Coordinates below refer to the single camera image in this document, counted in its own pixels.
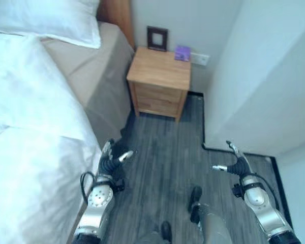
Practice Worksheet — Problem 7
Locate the purple card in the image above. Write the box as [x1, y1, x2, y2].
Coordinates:
[174, 45, 192, 62]

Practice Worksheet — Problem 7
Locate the wooden headboard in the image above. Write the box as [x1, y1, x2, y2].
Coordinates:
[96, 0, 136, 50]

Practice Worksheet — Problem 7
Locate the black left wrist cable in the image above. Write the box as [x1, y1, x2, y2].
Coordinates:
[80, 171, 99, 204]

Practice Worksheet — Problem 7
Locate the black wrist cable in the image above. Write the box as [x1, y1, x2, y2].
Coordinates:
[80, 171, 99, 204]
[254, 173, 283, 211]

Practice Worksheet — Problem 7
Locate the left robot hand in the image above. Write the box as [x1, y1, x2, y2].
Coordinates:
[99, 138, 134, 176]

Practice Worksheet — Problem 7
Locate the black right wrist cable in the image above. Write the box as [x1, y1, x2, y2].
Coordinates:
[254, 173, 283, 211]

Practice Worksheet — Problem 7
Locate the dark picture frame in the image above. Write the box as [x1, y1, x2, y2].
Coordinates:
[146, 25, 169, 52]

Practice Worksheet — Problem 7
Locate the wooden nightstand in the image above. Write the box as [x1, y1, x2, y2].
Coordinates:
[126, 46, 192, 123]

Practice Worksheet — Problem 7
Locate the white duvet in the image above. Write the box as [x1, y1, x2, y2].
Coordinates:
[0, 30, 100, 244]

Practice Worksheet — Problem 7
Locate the beige bed mattress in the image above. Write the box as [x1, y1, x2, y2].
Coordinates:
[42, 21, 136, 148]

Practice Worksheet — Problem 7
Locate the white pillow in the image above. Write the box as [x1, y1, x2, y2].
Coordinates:
[0, 0, 102, 49]

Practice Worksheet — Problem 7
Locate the dark left robot foot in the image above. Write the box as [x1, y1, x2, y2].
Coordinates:
[160, 220, 172, 244]

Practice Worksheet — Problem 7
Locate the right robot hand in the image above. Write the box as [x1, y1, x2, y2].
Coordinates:
[212, 140, 250, 176]

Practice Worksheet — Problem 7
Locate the white wall socket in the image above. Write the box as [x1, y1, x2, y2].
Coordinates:
[190, 52, 209, 66]

